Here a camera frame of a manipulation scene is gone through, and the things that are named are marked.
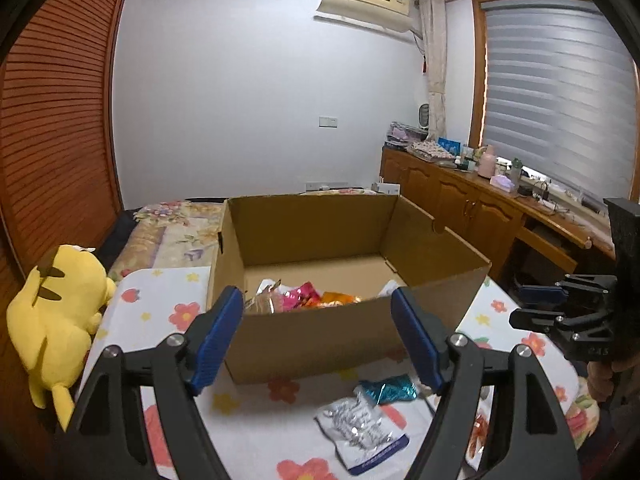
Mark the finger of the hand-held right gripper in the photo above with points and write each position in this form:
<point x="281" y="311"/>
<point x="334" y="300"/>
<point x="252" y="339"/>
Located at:
<point x="540" y="294"/>
<point x="535" y="319"/>

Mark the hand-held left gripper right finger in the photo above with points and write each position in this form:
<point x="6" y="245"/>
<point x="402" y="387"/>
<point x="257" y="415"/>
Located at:
<point x="417" y="340"/>

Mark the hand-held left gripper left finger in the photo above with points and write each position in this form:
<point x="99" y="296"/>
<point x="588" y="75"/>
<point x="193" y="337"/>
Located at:
<point x="215" y="340"/>

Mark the white packet with red print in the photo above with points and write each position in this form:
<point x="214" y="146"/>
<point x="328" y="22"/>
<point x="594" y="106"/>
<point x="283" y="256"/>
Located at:
<point x="390" y="289"/>

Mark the brown biscuit packet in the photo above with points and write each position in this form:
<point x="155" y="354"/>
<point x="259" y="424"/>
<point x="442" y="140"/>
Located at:
<point x="265" y="300"/>

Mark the pink snack packet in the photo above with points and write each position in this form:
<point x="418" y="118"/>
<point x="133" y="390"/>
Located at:
<point x="300" y="297"/>

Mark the cardboard box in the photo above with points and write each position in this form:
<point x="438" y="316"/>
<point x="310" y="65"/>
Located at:
<point x="310" y="345"/>

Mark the person's right hand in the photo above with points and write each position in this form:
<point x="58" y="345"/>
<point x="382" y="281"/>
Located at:
<point x="602" y="380"/>

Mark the teal candy wrapper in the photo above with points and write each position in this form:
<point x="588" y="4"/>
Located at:
<point x="390" y="390"/>

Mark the strawberry flower print tablecloth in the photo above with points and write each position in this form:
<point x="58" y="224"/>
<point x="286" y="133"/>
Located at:
<point x="270" y="425"/>

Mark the silver white snack packet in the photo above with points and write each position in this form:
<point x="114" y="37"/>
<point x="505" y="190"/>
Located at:
<point x="360" y="425"/>

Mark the clear orange snack packet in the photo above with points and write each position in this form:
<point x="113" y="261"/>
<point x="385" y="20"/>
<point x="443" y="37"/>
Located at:
<point x="477" y="435"/>

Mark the wooden cabinet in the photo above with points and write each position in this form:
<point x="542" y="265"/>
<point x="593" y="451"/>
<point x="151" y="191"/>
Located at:
<point x="465" y="210"/>

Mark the purple tissue box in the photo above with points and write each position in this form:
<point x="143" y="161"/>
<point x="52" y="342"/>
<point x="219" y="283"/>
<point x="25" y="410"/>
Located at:
<point x="502" y="184"/>

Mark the floral quilt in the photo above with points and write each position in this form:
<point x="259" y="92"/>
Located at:
<point x="165" y="235"/>

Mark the green water bottle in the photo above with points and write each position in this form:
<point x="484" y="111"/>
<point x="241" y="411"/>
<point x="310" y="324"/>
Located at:
<point x="515" y="170"/>

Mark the pink thermos bottle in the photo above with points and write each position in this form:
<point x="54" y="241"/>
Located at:
<point x="487" y="161"/>

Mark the small white box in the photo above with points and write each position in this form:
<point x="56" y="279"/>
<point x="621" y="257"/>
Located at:
<point x="386" y="188"/>

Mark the yellow plush toy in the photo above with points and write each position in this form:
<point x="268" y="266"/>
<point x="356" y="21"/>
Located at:
<point x="55" y="320"/>

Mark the blue box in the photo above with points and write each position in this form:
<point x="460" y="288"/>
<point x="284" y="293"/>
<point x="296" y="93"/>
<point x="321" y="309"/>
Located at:
<point x="449" y="146"/>

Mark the patterned folded cloth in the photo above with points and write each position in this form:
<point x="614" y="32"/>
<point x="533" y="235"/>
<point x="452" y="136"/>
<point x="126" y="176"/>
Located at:
<point x="430" y="151"/>

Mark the grey striped window blind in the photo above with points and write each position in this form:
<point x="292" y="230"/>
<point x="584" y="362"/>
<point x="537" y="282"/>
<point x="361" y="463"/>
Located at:
<point x="560" y="95"/>

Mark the purple folded cloth stack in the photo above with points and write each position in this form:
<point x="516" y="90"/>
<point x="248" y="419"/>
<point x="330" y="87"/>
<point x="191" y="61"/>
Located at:
<point x="405" y="134"/>

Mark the small white fan heater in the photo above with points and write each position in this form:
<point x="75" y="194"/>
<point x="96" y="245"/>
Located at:
<point x="423" y="117"/>

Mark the beige patterned curtain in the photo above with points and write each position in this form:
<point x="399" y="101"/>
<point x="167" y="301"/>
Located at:
<point x="434" y="60"/>

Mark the wooden louvered wardrobe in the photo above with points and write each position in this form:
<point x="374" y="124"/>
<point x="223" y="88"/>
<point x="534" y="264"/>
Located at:
<point x="55" y="110"/>

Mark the white wall switch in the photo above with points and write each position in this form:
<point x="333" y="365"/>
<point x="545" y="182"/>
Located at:
<point x="328" y="121"/>

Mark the wall air conditioner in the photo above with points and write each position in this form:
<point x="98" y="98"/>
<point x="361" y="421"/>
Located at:
<point x="365" y="2"/>

